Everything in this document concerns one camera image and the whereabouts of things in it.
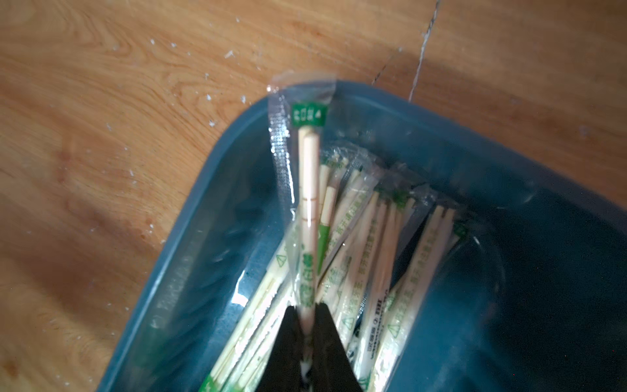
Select wrapped chopsticks panda print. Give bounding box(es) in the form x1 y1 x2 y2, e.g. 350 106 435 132
354 192 406 391

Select wrapped chopsticks green band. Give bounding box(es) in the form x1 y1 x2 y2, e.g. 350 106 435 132
368 206 457 391

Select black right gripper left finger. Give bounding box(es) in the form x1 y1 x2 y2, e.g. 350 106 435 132
256 306 304 392

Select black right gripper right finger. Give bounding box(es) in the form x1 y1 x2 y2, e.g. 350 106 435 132
311 303 362 392

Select wrapped chopsticks in bin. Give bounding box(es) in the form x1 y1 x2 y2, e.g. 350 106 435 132
199 234 296 391

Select teal plastic chopstick bin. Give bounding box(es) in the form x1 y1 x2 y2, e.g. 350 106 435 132
98 82 626 391

